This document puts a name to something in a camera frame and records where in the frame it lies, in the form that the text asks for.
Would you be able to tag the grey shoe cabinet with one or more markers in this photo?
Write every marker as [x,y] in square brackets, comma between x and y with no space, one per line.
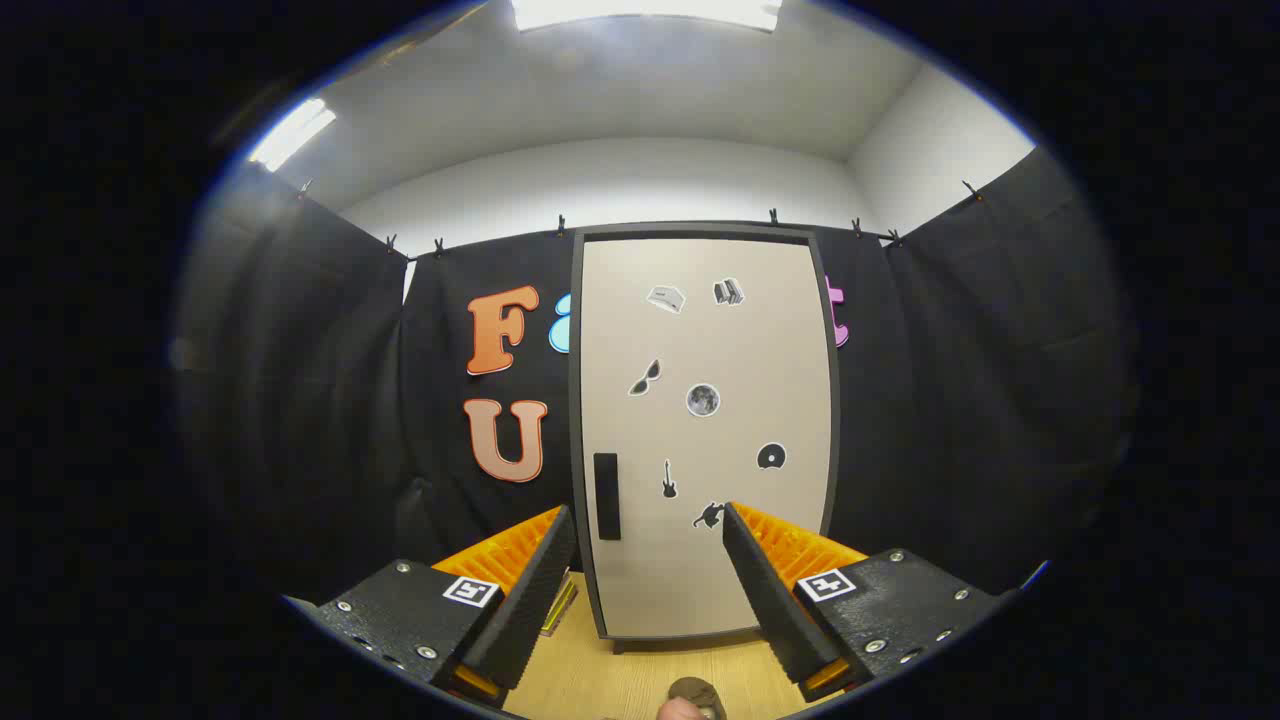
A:
[700,231]

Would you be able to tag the row of black cloth clips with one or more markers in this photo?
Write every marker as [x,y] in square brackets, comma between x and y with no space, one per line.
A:
[561,227]

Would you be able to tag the short ceiling light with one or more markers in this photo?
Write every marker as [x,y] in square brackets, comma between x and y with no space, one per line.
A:
[290,135]

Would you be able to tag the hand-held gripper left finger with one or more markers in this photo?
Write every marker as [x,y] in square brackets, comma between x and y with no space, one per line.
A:
[530,600]

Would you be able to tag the stack of books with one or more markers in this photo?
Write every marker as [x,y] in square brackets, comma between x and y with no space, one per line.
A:
[560,610]

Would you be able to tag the black backdrop cloth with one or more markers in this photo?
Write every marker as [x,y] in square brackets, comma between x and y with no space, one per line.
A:
[1000,400]

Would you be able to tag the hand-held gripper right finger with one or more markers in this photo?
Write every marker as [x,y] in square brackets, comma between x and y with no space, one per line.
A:
[770,600]

